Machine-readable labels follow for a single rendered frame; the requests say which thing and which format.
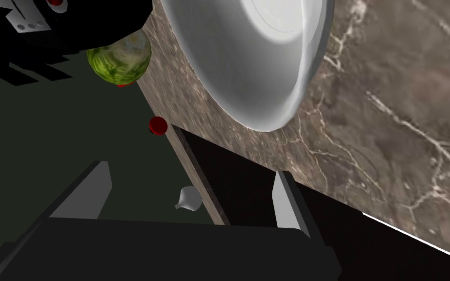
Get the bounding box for green lettuce head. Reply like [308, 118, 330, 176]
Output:
[86, 29, 152, 86]

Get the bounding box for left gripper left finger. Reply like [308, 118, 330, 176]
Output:
[33, 160, 113, 229]

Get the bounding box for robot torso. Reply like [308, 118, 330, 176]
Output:
[0, 0, 154, 86]

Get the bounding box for white garlic bulb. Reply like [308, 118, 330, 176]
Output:
[174, 185, 203, 212]

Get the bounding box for white bowl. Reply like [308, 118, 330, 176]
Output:
[159, 0, 335, 133]

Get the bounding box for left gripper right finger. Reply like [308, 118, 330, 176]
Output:
[271, 170, 327, 248]

